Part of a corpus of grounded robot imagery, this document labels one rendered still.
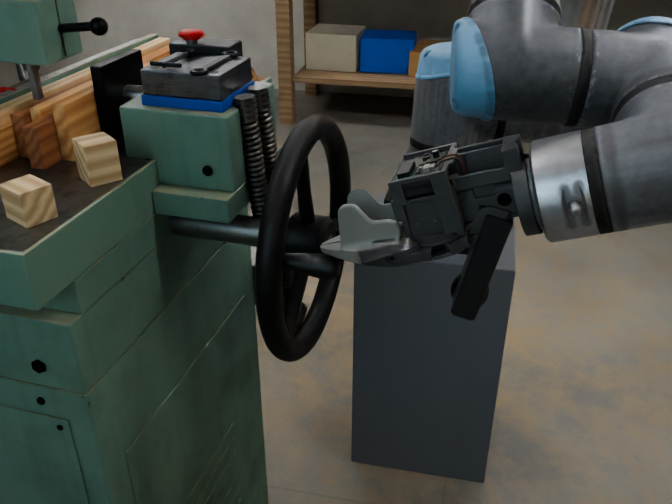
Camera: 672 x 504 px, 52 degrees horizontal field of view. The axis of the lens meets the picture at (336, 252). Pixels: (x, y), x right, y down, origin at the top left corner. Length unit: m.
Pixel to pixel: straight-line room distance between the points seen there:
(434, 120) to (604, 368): 1.01
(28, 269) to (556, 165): 0.46
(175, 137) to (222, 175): 0.07
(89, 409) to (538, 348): 1.48
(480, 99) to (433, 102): 0.61
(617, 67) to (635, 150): 0.11
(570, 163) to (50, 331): 0.51
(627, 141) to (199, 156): 0.45
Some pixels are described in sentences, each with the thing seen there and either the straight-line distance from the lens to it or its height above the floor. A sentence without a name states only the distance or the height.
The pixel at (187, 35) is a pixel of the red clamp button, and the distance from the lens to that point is 0.86.
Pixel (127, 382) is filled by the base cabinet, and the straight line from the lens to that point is 0.85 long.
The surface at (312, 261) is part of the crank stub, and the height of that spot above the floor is 0.85.
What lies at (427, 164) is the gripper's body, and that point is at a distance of 0.61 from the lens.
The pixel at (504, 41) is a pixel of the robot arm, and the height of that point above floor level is 1.06.
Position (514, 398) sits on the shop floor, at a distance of 1.86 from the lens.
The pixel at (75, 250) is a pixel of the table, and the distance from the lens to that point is 0.71.
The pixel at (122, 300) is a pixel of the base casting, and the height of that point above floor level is 0.77.
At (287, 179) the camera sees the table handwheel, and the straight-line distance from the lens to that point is 0.69.
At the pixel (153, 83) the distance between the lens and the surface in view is 0.80.
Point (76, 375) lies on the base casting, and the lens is 0.77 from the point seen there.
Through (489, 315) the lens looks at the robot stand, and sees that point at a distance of 1.35.
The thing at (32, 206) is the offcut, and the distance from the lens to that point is 0.70.
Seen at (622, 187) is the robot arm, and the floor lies 0.98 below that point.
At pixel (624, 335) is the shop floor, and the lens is 2.18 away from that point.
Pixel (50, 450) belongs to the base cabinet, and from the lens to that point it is 0.87.
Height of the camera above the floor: 1.20
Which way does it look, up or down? 29 degrees down
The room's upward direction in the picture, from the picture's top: straight up
